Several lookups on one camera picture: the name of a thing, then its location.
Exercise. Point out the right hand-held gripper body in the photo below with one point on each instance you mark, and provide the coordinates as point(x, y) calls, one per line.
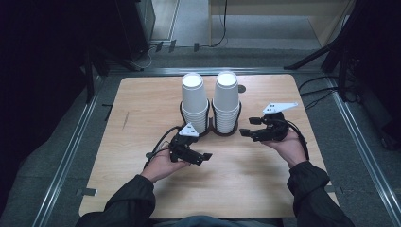
point(275, 129)

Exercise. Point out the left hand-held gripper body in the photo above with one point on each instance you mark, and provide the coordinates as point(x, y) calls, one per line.
point(179, 149)

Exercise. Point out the stack of white paper cups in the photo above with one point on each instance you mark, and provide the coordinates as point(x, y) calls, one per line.
point(194, 94)
point(225, 94)

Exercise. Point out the person's left hand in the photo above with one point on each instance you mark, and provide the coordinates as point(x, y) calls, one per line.
point(159, 165)

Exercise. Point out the person's right hand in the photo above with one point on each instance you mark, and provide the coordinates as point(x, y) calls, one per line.
point(291, 149)

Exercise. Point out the round grey table grommet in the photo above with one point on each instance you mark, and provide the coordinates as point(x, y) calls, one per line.
point(241, 88)

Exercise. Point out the person's lap in blue jeans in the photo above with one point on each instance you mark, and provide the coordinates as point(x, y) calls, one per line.
point(211, 221)

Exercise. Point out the black tripod stand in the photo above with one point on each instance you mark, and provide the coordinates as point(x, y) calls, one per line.
point(315, 55)

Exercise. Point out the grey tape piece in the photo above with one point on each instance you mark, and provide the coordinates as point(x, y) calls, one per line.
point(87, 191)

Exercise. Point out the light wooden furniture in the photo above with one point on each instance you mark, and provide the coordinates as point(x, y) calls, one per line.
point(327, 25)

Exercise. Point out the black metal stand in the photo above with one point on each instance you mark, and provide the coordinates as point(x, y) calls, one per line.
point(89, 75)

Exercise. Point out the black cabinet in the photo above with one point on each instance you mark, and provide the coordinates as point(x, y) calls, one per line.
point(134, 28)

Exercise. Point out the metal floor rail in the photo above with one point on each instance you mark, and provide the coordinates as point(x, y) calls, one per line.
point(205, 70)
point(66, 157)
point(362, 148)

